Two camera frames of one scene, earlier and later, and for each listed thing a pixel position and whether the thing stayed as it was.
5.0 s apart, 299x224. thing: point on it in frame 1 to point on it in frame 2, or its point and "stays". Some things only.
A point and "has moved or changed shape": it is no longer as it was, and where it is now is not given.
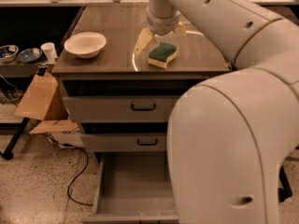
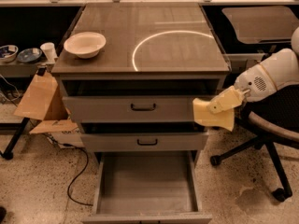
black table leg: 8,154 stays
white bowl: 86,45 stays
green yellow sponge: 160,56 has moved or changed shape
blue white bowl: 8,53 stays
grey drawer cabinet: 118,101 stays
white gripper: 163,24 to 254,82
